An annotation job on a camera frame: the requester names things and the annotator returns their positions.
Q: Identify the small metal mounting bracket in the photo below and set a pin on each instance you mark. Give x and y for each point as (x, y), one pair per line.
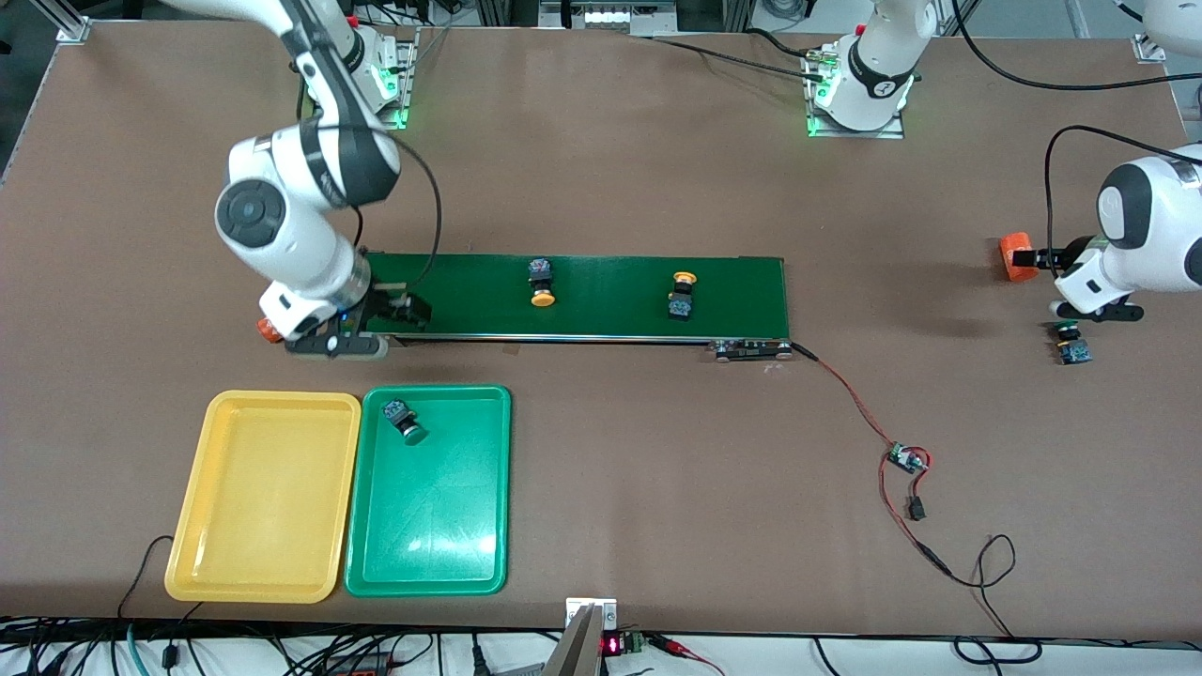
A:
(606, 612)

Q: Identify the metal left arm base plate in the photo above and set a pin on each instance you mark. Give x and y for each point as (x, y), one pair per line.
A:
(887, 131)

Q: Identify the yellow mushroom push button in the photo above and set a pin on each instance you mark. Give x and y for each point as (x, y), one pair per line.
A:
(682, 305)
(542, 299)

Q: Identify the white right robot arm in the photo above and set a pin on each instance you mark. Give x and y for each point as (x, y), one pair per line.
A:
(300, 235)

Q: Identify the green conveyor belt unit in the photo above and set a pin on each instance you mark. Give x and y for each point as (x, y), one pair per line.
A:
(610, 319)

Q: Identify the white lit device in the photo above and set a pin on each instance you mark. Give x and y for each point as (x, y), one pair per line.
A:
(620, 16)

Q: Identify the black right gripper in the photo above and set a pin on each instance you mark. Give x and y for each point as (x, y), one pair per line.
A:
(384, 304)

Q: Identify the short lead with black plug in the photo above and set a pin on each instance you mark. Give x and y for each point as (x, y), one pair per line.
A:
(916, 511)

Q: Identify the orange cylinder with white print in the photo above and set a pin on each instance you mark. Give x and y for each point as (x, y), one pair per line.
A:
(268, 330)
(1007, 242)

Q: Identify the orange power strip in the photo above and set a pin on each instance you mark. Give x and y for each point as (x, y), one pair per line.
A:
(362, 668)

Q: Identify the grey camera mount bar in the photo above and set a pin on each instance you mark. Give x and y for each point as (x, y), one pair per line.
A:
(575, 652)

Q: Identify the small green circuit board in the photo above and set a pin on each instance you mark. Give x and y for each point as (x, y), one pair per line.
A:
(907, 458)

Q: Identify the green push button switch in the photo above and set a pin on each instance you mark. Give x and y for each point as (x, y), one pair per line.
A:
(399, 413)
(1073, 350)

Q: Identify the red LED display module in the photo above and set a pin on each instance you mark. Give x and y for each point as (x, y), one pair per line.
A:
(612, 645)

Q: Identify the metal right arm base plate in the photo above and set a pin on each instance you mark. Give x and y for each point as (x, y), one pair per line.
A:
(408, 75)

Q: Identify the green plastic tray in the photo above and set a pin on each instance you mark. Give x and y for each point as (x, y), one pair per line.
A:
(427, 526)

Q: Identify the red clip lead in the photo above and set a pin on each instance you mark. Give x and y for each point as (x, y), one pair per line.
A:
(671, 644)

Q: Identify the metal corner bracket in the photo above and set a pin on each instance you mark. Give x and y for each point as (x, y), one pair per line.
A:
(1148, 47)
(75, 30)

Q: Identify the yellow plastic tray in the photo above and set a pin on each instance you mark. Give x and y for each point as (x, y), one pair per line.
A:
(263, 498)

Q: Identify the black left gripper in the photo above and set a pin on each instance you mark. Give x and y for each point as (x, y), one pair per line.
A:
(1073, 254)

